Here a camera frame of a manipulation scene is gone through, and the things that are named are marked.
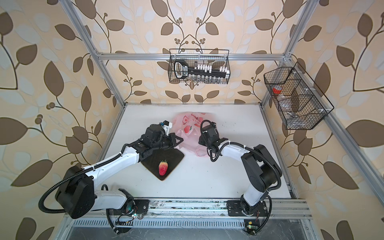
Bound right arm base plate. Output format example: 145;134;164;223
226;200;268;218

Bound aluminium front rail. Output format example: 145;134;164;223
64;197;314;220

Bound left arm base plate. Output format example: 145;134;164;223
111;198;150;217

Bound black tool set in basket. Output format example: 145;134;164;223
173;60;231;82

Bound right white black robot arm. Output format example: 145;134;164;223
199;120;283;216

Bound dark square plate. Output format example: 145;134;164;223
141;149;185;181

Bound pink plastic bag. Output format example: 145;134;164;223
172;112;215;157

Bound back black wire basket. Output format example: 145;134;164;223
168;48;231;85

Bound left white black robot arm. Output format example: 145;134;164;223
38;121;184;219

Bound black wire basket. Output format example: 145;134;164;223
168;48;231;85
264;63;334;130

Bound right black wire basket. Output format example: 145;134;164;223
264;63;334;130

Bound red capped item in basket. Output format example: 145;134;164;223
272;85;283;96

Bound red fake strawberry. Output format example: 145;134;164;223
159;160;169;176

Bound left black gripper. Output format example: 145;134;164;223
151;132;185;151

